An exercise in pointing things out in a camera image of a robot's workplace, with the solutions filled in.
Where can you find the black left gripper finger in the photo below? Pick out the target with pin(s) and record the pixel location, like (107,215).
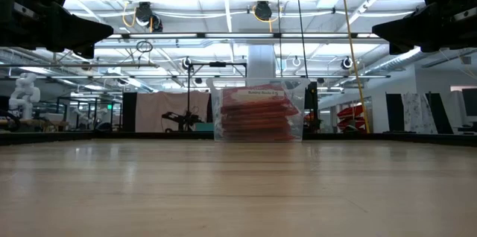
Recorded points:
(85,51)
(74,30)

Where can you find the black background robot arm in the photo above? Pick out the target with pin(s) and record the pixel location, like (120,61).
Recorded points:
(182,119)

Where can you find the black partition panel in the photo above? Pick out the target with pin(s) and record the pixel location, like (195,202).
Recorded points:
(394,112)
(441,114)

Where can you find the white patterned sheet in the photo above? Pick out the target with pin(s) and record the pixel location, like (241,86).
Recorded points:
(415,112)

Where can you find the tall black panel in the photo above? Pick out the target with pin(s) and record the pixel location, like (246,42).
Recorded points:
(129,112)

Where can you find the red stacked shells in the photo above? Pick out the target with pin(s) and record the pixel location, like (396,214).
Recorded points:
(350,112)

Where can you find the dark computer monitor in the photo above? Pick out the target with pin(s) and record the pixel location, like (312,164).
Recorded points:
(470,101)

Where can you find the beige curtain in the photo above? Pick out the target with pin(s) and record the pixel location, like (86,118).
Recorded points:
(156,110)

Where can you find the tall black box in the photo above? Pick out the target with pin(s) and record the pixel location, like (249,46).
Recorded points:
(311,103)

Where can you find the teal box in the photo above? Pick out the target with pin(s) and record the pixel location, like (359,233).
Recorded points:
(204,127)

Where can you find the clear plastic bin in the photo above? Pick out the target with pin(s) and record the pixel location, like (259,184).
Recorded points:
(214,110)

